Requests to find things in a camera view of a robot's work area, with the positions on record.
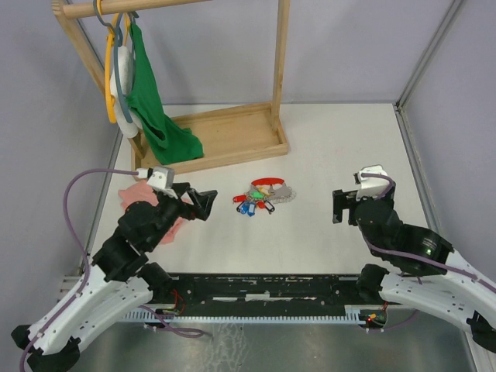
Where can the keyring bunch with coloured tags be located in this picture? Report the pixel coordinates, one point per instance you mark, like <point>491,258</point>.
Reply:
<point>275,191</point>

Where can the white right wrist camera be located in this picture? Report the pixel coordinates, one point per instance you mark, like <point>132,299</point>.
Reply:
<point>373,182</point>

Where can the wooden clothes rack frame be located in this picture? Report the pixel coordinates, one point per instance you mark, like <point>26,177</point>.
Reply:
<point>245,53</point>

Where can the aluminium rail frame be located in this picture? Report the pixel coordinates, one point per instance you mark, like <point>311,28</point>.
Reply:
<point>404,84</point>

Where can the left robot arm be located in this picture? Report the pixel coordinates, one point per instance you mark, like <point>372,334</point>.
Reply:
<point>119,279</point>

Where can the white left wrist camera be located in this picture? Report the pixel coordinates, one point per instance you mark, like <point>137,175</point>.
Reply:
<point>161,179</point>

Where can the green tag key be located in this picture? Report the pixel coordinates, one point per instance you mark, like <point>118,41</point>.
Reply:
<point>255,195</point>

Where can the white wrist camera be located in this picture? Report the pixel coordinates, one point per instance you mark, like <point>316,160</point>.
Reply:
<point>161,179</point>
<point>373,182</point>

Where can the grey hanger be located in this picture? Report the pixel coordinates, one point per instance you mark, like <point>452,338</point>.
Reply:
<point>118,33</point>

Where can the white cloth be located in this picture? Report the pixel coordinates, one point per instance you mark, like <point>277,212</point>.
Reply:
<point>120,84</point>

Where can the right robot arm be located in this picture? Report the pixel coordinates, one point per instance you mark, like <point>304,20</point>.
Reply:
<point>431,275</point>

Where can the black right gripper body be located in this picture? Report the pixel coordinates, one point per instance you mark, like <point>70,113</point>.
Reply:
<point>352,201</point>

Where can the wooden rack base tray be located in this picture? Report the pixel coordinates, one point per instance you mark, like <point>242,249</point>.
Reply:
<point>233,136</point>

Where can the green cloth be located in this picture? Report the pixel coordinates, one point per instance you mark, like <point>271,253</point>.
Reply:
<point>169,143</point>

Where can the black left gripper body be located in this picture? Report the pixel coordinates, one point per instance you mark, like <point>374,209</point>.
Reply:
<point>170,208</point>

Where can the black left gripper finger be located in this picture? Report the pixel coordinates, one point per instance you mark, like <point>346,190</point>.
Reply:
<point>202,203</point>
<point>179,189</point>

